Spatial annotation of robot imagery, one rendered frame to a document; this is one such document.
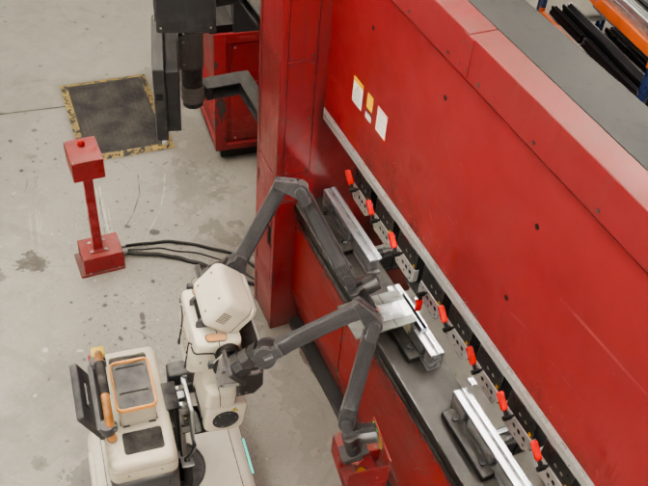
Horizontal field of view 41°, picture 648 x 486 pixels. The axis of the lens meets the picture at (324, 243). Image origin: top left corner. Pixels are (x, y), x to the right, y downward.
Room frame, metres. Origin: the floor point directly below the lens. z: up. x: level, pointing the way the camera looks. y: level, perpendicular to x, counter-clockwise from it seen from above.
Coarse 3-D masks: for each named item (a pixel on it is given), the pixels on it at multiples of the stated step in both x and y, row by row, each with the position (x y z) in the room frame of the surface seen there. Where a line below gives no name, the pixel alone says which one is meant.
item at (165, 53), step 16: (160, 48) 3.14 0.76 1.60; (176, 48) 3.20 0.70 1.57; (160, 64) 3.03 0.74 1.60; (176, 64) 3.08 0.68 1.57; (160, 80) 2.98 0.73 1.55; (176, 80) 3.03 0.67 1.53; (160, 96) 2.98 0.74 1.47; (176, 96) 3.03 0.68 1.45; (160, 112) 2.98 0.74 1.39; (176, 112) 3.02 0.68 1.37; (160, 128) 2.98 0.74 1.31; (176, 128) 3.02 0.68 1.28
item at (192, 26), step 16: (160, 0) 3.01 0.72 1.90; (176, 0) 3.02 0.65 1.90; (192, 0) 3.04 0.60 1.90; (208, 0) 3.05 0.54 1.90; (160, 16) 3.01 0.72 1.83; (176, 16) 3.02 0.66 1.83; (192, 16) 3.03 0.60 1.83; (208, 16) 3.05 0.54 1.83; (160, 32) 3.01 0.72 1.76; (176, 32) 3.02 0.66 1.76; (192, 32) 3.04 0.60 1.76; (208, 32) 3.05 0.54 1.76; (192, 48) 3.42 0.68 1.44; (192, 64) 3.42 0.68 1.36; (192, 80) 3.42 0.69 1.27; (192, 96) 3.42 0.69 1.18
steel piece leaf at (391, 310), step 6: (378, 306) 2.36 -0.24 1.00; (384, 306) 2.36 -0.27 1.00; (390, 306) 2.36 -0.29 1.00; (396, 306) 2.37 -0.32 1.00; (384, 312) 2.33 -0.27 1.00; (390, 312) 2.33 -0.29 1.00; (396, 312) 2.33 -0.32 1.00; (402, 312) 2.34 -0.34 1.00; (384, 318) 2.29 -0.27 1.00; (390, 318) 2.30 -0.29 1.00
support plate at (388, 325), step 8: (376, 296) 2.41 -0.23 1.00; (384, 296) 2.42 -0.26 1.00; (392, 296) 2.42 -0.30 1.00; (344, 304) 2.35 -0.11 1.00; (376, 304) 2.37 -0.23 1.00; (360, 320) 2.27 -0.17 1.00; (392, 320) 2.29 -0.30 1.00; (400, 320) 2.30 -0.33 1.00; (408, 320) 2.30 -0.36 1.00; (352, 328) 2.23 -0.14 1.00; (360, 328) 2.23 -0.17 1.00; (384, 328) 2.25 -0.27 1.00; (392, 328) 2.25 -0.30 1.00; (360, 336) 2.20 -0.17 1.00
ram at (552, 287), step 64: (384, 0) 2.77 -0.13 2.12; (384, 64) 2.72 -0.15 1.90; (448, 64) 2.37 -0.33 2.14; (448, 128) 2.31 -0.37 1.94; (512, 128) 2.05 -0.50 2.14; (448, 192) 2.24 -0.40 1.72; (512, 192) 1.98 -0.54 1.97; (448, 256) 2.17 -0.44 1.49; (512, 256) 1.91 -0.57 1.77; (576, 256) 1.70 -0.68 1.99; (512, 320) 1.83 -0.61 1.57; (576, 320) 1.63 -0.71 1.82; (640, 320) 1.47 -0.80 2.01; (512, 384) 1.75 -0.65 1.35; (576, 384) 1.56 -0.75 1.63; (640, 384) 1.40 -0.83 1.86; (576, 448) 1.47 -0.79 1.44; (640, 448) 1.32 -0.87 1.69
